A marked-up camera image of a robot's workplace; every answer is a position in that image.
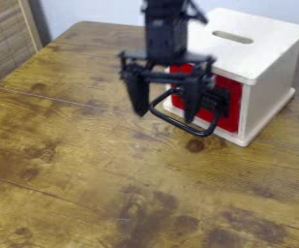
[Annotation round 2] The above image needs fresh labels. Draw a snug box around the white wooden box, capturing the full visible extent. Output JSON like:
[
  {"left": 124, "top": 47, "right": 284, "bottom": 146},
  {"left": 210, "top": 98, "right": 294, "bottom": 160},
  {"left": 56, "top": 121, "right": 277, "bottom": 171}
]
[{"left": 162, "top": 7, "right": 299, "bottom": 148}]

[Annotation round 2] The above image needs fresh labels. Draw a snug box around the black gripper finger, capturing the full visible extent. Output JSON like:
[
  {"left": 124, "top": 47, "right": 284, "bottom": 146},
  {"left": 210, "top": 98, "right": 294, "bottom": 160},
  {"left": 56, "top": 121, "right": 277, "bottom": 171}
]
[
  {"left": 180, "top": 77, "right": 209, "bottom": 124},
  {"left": 122, "top": 64, "right": 150, "bottom": 116}
]

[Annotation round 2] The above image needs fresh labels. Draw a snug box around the red drawer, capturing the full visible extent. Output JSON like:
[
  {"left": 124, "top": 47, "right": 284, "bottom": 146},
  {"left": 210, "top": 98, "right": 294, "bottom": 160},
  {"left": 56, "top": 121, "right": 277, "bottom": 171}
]
[{"left": 170, "top": 63, "right": 244, "bottom": 134}]

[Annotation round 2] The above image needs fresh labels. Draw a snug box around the black metal drawer handle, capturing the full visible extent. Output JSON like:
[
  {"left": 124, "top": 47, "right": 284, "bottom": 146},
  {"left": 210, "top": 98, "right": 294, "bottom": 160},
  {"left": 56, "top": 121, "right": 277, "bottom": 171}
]
[{"left": 149, "top": 86, "right": 233, "bottom": 138}]

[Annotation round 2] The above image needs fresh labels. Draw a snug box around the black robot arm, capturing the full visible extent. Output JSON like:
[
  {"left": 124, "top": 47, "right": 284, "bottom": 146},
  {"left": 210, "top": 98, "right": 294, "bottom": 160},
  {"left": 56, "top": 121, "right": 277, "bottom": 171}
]
[{"left": 118, "top": 0, "right": 216, "bottom": 123}]

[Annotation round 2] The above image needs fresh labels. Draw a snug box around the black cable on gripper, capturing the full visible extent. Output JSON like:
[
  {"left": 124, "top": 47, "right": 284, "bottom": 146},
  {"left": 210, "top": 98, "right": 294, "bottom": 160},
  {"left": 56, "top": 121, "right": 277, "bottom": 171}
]
[{"left": 184, "top": 0, "right": 210, "bottom": 25}]

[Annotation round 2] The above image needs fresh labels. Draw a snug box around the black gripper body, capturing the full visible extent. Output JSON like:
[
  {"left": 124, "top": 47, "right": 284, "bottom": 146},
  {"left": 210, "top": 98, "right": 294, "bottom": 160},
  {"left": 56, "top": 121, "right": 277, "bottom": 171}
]
[{"left": 118, "top": 15, "right": 216, "bottom": 85}]

